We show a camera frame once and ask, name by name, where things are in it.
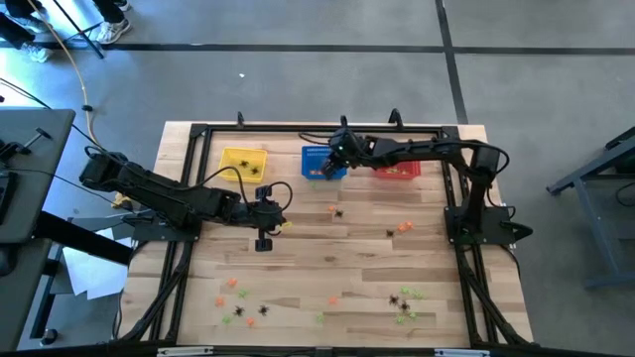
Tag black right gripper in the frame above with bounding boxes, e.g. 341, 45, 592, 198
320, 126, 371, 181

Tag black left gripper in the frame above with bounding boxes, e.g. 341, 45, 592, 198
247, 184, 287, 252

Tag blue plastic basket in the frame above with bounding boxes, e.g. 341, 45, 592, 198
301, 145, 348, 180

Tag yellow plastic basket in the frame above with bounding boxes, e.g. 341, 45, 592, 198
216, 147, 269, 184

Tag red plastic basket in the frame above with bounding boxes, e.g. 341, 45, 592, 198
374, 159, 423, 180

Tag white paper sheets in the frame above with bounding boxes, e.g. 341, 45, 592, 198
62, 225, 138, 301

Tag black desk support beam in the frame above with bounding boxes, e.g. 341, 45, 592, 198
33, 210, 136, 267

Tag black desk lever clamp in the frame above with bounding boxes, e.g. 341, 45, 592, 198
22, 127, 54, 150

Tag black stand legs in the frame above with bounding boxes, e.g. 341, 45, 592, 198
52, 0, 108, 60

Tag person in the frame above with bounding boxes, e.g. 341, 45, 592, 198
0, 0, 55, 64
91, 0, 133, 46

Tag dark grey desk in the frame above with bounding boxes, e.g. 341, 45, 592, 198
0, 237, 56, 351

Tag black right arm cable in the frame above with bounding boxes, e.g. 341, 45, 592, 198
296, 114, 348, 145

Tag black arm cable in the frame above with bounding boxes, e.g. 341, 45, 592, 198
196, 166, 295, 235
296, 114, 348, 145

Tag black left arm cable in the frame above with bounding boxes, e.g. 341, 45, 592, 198
196, 166, 295, 235

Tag black aluminium table frame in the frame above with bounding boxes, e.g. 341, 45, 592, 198
111, 121, 537, 357

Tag yellow floor cable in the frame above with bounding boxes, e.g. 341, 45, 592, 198
27, 0, 133, 210

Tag white metal bracket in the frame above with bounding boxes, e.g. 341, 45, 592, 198
156, 346, 214, 357
434, 348, 491, 357

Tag black desk cable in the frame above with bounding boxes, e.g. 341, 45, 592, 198
7, 167, 118, 205

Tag blue-grey table frame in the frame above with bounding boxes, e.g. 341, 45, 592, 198
545, 126, 635, 292

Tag black floor cable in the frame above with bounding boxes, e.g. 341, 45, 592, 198
0, 76, 108, 155

